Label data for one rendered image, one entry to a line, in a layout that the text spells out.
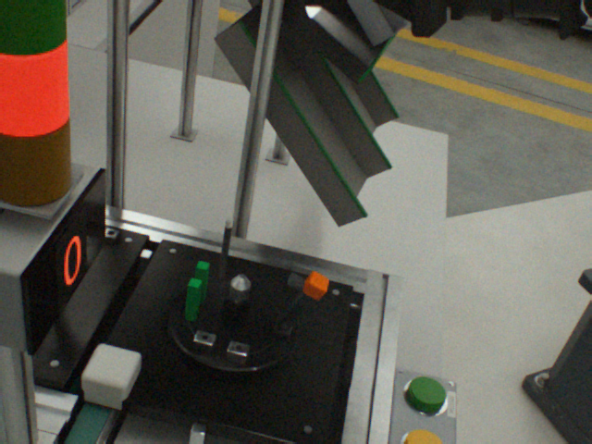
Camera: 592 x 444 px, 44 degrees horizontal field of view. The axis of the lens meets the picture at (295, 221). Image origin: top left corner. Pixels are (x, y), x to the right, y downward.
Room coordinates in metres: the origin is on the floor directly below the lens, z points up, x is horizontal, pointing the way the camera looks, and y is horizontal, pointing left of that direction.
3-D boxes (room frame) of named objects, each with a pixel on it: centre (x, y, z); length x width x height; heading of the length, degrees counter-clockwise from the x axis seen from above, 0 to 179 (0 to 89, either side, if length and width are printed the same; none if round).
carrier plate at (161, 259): (0.54, 0.04, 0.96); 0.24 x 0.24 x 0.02; 87
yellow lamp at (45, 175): (0.36, 0.17, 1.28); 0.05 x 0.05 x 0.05
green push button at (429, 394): (0.52, -0.17, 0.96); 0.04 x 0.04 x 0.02
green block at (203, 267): (0.56, 0.08, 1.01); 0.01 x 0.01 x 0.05; 87
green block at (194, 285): (0.53, 0.09, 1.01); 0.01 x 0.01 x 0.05; 87
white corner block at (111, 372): (0.45, 0.15, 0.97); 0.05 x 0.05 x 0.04; 87
